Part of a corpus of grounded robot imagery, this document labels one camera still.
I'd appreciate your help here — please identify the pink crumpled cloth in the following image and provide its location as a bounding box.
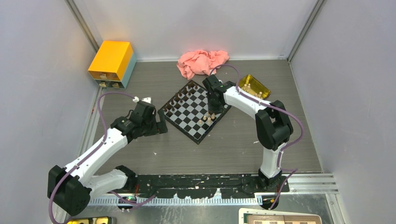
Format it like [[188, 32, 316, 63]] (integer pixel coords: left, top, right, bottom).
[[176, 50, 230, 80]]

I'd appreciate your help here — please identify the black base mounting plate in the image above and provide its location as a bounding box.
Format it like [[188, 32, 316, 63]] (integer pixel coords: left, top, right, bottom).
[[118, 174, 286, 199]]

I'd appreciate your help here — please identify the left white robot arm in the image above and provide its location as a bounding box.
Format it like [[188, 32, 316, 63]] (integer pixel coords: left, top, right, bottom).
[[47, 100, 168, 216]]

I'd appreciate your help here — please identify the boxed chess board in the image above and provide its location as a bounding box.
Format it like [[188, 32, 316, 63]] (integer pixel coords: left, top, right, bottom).
[[238, 208, 322, 224]]

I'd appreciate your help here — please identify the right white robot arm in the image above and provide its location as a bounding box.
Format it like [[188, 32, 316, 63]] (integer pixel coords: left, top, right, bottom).
[[203, 75, 293, 192]]

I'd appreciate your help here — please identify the yellow teal drawer box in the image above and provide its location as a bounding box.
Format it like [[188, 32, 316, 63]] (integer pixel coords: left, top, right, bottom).
[[88, 40, 137, 89]]

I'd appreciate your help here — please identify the black white chess board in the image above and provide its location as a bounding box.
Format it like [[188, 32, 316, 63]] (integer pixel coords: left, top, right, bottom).
[[161, 80, 231, 144]]

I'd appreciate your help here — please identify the yellow object at edge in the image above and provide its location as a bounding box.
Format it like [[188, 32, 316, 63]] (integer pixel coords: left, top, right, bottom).
[[67, 216, 116, 224]]

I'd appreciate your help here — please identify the gold tin tray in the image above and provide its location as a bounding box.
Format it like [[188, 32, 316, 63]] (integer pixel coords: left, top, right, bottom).
[[238, 74, 271, 100]]

